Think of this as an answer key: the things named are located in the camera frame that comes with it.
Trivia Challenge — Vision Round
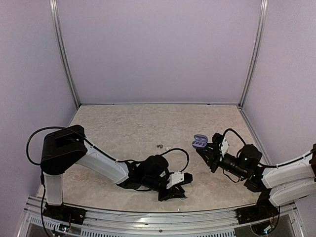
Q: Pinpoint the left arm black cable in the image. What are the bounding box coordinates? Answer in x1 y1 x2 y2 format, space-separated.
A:
26 126 190 178

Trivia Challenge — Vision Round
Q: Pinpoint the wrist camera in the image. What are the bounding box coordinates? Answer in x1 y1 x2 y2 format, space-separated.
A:
212 133 229 156
166 172 193 189

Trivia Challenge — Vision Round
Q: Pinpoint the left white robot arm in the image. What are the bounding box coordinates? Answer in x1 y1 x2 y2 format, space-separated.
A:
40 125 193 220

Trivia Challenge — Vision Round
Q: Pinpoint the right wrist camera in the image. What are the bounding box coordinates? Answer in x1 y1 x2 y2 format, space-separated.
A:
212 133 229 156

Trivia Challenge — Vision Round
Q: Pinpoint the left aluminium corner post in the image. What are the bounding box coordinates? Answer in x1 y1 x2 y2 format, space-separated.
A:
49 0 81 110

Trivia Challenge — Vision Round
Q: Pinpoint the aluminium corner post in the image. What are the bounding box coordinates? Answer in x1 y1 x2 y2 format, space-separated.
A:
238 0 269 110
49 0 81 110

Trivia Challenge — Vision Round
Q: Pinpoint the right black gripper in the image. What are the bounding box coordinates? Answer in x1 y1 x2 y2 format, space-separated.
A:
197 143 248 180

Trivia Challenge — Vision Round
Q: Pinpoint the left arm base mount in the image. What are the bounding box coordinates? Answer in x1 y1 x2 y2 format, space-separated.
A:
43 204 86 225

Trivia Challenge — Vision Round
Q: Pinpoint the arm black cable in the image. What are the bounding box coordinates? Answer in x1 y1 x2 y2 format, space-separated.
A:
222 128 247 149
26 126 190 178

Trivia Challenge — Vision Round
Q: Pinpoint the aluminium front rail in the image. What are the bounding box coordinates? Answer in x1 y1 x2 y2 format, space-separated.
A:
14 196 306 237

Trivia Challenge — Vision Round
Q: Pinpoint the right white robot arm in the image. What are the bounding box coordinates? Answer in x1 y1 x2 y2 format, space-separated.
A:
192 140 316 219

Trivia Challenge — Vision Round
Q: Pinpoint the purple earbud charging case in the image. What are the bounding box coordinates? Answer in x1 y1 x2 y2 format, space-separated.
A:
192 134 208 149

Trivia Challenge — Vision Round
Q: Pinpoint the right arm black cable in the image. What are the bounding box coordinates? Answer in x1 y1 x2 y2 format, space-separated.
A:
222 128 247 149

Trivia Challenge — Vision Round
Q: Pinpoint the right aluminium corner post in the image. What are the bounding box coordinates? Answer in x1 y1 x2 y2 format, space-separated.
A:
238 0 269 110

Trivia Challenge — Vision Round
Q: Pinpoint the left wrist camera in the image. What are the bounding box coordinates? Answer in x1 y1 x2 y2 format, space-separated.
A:
166 172 193 189

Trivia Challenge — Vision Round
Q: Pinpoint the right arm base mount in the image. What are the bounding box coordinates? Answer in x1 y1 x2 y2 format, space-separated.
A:
236 189 279 224

